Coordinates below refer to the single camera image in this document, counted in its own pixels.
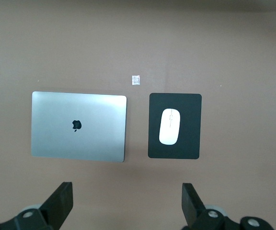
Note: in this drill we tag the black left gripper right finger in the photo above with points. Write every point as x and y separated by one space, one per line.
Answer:
202 219

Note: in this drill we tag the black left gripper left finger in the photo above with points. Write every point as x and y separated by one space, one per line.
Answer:
47 213

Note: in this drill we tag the white computer mouse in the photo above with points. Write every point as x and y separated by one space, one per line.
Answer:
169 129

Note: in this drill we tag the black mouse pad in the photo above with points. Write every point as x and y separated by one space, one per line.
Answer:
190 124

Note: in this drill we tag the grey closed laptop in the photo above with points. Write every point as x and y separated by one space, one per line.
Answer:
80 139

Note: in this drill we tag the small clear tape piece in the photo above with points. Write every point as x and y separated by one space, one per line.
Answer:
135 80

